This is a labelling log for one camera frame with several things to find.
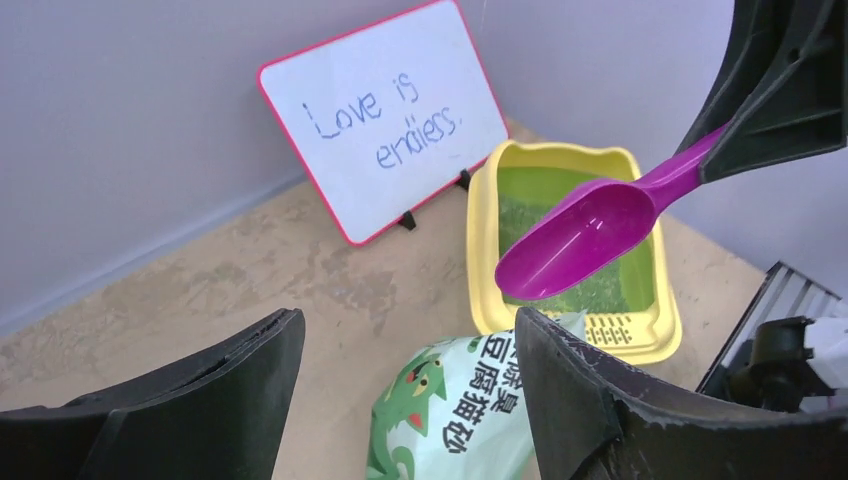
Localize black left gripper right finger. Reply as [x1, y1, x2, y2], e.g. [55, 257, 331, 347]
[515, 307, 847, 479]

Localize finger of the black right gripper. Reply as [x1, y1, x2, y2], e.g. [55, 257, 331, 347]
[679, 0, 847, 183]

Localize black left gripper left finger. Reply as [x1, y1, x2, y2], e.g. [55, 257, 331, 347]
[1, 309, 305, 479]

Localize yellow sifting litter tray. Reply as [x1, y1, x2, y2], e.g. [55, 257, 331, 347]
[466, 140, 683, 365]

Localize green cat litter bag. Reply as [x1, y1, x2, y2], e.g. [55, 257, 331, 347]
[365, 311, 588, 480]

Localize purple plastic litter scoop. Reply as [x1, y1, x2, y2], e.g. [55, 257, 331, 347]
[494, 125, 726, 301]

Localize green cat litter granules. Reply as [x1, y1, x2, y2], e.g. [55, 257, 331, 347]
[498, 195, 628, 315]

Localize pink framed whiteboard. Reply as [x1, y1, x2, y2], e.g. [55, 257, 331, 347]
[257, 1, 508, 245]

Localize aluminium frame rail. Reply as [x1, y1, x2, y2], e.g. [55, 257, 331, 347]
[696, 261, 847, 397]

